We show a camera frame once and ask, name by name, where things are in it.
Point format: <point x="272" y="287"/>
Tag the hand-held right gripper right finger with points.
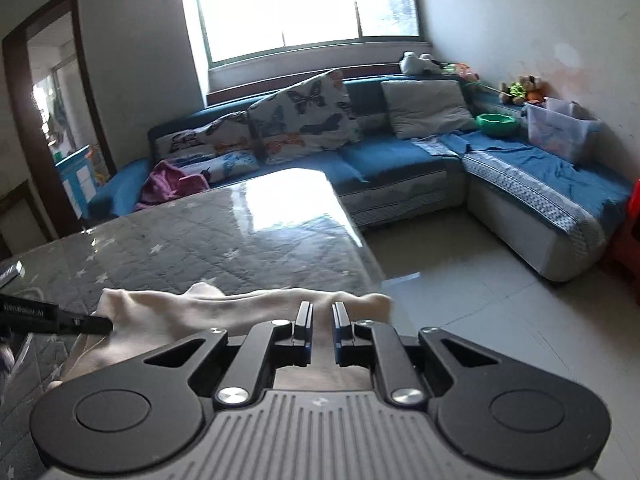
<point x="341" y="340"/>

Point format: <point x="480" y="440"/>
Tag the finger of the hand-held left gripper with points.
<point x="75" y="322"/>

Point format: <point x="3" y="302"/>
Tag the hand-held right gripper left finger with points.
<point x="305" y="330"/>

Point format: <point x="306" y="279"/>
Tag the cream shirt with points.
<point x="240" y="307"/>

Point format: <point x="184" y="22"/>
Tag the blue white cabinet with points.
<point x="77" y="180"/>

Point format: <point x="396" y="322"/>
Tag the magenta cloth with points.
<point x="167" y="182"/>

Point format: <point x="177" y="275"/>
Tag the blue sofa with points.
<point x="390" y="160"/>

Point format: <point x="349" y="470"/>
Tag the large butterfly print cushion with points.
<point x="305" y="110"/>

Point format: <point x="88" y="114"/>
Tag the grey cushion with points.
<point x="427" y="107"/>

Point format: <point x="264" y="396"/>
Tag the blue blanket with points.
<point x="525" y="160"/>

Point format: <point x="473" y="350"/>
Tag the green bowl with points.
<point x="496" y="125"/>

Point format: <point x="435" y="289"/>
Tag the white plush toy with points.
<point x="417" y="62"/>

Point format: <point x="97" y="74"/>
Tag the pink green plush toy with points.
<point x="462" y="72"/>

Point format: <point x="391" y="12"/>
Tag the red plastic stool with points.
<point x="627" y="240"/>

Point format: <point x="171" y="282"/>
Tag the clear plastic storage box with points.
<point x="560" y="130"/>

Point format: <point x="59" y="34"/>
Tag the brown green plush toy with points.
<point x="525" y="90"/>

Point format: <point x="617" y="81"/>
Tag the window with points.
<point x="300" y="5"/>

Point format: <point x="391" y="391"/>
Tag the dark wooden door frame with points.
<point x="20" y="125"/>

